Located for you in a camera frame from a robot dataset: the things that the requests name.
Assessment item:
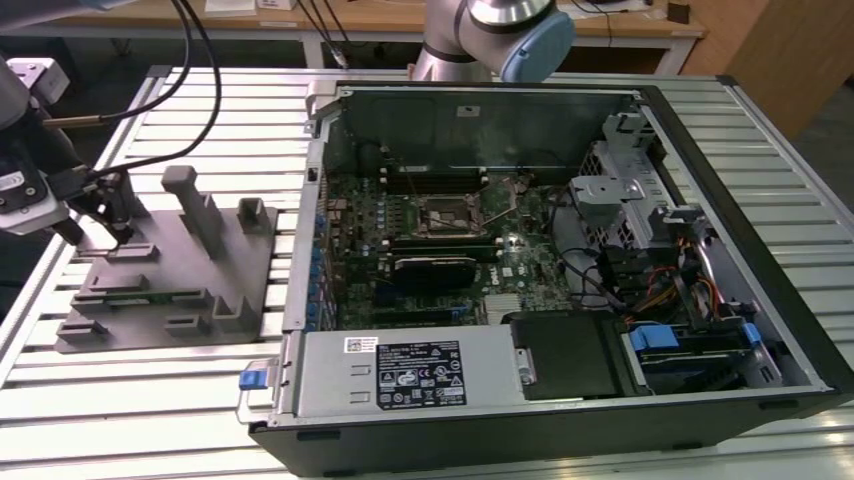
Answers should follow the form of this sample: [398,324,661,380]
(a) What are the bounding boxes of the white camera black faceplate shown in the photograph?
[0,152,73,237]

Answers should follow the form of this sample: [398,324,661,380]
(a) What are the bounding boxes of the black plastic shroud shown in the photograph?
[500,309,653,401]

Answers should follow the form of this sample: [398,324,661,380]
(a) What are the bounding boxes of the green motherboard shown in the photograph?
[323,169,582,334]

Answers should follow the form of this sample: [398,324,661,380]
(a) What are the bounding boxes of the brown wooden cabinet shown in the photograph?
[681,0,854,140]

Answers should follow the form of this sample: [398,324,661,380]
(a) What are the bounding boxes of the green RAM stick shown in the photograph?
[99,289,179,305]

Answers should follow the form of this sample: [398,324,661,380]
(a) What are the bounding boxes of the grey parts rack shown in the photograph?
[52,164,280,355]

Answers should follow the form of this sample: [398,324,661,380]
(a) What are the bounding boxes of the black RAM slot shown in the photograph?
[390,241,499,249]
[390,251,500,261]
[390,246,500,255]
[390,236,499,244]
[379,172,487,181]
[379,166,487,175]
[383,184,487,195]
[380,178,487,188]

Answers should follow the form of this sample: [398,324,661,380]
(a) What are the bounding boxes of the small white camera box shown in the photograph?
[4,56,73,105]

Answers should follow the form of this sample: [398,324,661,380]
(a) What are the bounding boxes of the CPU socket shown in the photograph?
[414,193,488,239]

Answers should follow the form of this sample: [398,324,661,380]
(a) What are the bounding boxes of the black graphics card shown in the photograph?
[390,254,482,296]

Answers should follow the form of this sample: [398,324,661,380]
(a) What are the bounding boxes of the wooden desk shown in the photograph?
[0,0,710,76]

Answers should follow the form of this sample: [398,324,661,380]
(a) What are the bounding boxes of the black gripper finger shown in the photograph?
[49,214,89,249]
[69,171,154,247]

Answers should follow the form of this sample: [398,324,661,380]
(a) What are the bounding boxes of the hard disk in blue carrier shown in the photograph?
[623,322,766,394]

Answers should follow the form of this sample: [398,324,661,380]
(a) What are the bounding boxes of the silver chipset heatsink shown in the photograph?
[483,293,526,317]

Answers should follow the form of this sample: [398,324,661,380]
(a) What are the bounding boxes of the orange yellow wire bundle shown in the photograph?
[626,277,729,321]

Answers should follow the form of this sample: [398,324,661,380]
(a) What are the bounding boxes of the black PC case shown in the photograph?
[246,74,854,479]

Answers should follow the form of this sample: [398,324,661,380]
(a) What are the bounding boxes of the silver power supply unit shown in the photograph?
[270,327,528,419]

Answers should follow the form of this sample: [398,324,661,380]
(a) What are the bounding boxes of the silver metal drive cage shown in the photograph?
[570,112,679,251]

